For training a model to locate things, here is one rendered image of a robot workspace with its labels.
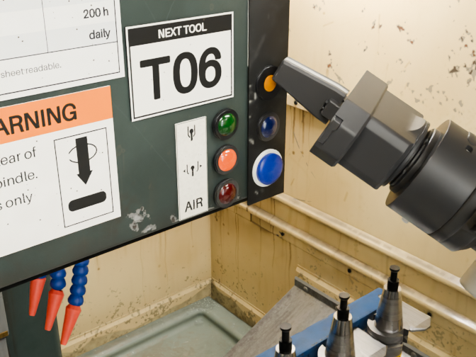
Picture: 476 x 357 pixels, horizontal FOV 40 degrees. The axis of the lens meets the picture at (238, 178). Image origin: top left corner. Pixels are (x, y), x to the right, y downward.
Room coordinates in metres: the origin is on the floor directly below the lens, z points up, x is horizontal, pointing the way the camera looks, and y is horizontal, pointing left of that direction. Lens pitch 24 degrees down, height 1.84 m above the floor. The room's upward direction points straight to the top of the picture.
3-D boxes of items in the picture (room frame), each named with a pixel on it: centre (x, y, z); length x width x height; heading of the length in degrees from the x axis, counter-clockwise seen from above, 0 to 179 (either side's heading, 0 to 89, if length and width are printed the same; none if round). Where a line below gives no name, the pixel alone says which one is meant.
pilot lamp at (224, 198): (0.52, 0.01, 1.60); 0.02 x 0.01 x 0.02; 130
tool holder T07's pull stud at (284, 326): (0.68, -0.06, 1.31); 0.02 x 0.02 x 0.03
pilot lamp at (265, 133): (0.55, -0.03, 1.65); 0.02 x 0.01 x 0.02; 130
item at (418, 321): (0.86, -0.27, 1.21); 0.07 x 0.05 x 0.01; 40
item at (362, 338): (0.79, -0.19, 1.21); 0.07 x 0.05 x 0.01; 40
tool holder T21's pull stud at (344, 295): (0.75, -0.15, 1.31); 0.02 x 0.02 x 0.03
